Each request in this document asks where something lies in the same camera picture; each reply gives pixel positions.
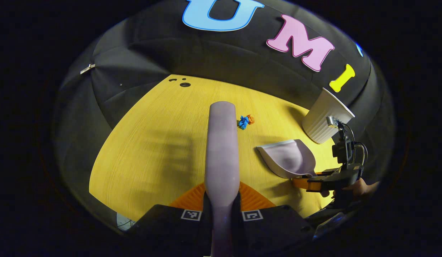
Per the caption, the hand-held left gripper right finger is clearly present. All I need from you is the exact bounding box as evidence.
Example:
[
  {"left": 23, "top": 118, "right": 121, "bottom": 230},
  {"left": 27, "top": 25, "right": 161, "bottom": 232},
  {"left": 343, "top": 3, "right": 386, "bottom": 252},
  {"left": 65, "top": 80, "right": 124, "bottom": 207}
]
[{"left": 232, "top": 181, "right": 316, "bottom": 257}]

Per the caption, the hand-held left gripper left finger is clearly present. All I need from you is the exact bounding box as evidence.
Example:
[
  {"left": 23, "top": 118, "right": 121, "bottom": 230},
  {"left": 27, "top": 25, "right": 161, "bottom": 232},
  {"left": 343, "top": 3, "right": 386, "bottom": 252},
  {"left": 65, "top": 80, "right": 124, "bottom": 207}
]
[{"left": 130, "top": 182, "right": 212, "bottom": 257}]

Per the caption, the lilac dustpan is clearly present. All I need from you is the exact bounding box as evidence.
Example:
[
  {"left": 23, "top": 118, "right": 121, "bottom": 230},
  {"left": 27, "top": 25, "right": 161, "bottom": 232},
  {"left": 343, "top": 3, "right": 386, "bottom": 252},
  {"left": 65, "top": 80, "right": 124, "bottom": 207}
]
[{"left": 256, "top": 139, "right": 317, "bottom": 179}]

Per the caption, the white ribbed garbage bin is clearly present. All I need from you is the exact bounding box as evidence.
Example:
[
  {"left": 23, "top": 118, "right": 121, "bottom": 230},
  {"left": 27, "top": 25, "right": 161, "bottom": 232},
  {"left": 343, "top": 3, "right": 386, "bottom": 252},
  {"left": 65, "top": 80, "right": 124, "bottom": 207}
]
[{"left": 302, "top": 87, "right": 356, "bottom": 144}]

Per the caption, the small lilac broom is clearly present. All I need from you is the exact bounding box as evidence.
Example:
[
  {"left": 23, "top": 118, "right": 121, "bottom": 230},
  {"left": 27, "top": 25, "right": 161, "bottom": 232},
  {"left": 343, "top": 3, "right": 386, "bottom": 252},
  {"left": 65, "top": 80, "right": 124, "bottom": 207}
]
[{"left": 204, "top": 101, "right": 241, "bottom": 257}]

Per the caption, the black backdrop cloth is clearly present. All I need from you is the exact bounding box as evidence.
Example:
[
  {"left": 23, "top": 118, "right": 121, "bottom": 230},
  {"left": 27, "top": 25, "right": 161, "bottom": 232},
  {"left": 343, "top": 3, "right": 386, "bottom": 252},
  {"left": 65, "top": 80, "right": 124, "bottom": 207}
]
[{"left": 53, "top": 0, "right": 394, "bottom": 229}]

